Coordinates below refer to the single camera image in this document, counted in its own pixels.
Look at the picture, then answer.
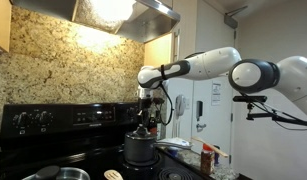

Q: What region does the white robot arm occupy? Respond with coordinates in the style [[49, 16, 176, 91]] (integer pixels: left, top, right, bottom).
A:
[[137, 47, 307, 115]]

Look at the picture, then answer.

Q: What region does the black lidded pan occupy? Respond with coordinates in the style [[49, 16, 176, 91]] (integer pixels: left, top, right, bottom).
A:
[[22, 165, 90, 180]]

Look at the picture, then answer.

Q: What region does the black camera on stand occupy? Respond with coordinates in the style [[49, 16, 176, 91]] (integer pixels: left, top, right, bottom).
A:
[[233, 94, 307, 128]]

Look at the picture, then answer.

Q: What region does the wooden slotted spatula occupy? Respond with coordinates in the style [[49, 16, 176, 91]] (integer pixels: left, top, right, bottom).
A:
[[104, 170, 123, 180]]

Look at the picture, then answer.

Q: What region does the stainless range hood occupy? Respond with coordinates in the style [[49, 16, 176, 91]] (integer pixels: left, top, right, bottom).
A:
[[10, 0, 181, 43]]

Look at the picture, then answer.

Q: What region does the wooden cooking stick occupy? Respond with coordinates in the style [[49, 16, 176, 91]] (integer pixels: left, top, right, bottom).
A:
[[191, 136, 229, 158]]

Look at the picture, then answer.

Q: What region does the grey pot with handle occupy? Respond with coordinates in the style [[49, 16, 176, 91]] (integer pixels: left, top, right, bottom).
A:
[[124, 132, 193, 165]]

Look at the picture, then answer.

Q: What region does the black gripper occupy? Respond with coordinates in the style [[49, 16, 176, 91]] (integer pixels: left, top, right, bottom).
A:
[[138, 87, 154, 128]]

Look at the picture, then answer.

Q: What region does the red-capped spice jar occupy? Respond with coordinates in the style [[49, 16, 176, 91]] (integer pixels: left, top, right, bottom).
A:
[[200, 144, 215, 175]]

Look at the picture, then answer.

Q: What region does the white wall phone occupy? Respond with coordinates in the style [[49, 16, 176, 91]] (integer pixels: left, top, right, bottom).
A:
[[175, 95, 186, 117]]

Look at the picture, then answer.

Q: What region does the wooden upper cabinet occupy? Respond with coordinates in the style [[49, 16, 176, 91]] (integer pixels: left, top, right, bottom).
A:
[[144, 0, 197, 67]]

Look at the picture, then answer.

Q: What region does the glass pot lid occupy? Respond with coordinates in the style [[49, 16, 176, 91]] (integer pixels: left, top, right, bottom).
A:
[[126, 124, 156, 140]]

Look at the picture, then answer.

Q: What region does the black electric stove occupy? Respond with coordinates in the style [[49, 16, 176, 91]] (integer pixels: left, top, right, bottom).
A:
[[0, 102, 214, 180]]

